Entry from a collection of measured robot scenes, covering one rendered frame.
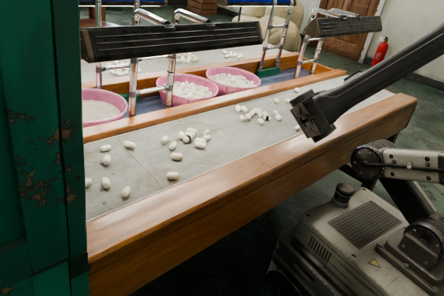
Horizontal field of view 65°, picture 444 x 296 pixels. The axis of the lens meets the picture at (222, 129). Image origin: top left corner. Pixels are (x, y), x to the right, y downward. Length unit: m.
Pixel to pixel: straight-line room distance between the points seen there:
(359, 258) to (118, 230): 0.84
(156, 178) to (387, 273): 0.81
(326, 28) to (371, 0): 4.23
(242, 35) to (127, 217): 0.67
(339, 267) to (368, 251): 0.11
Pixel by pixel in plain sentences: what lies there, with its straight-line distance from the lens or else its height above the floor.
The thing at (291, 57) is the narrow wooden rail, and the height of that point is 0.75.
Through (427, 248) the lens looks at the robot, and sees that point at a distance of 1.34.
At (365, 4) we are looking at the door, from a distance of 5.83.
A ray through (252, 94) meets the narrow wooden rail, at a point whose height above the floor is 0.76.
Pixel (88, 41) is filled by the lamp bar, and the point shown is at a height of 1.09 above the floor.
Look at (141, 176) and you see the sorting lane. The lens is 0.99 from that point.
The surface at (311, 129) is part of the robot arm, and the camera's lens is 0.75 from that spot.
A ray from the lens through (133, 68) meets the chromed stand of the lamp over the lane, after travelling 1.17.
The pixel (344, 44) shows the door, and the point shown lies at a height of 0.19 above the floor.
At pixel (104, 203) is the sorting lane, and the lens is 0.91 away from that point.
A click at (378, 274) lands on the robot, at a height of 0.47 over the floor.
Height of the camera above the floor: 1.34
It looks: 28 degrees down
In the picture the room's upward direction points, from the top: 10 degrees clockwise
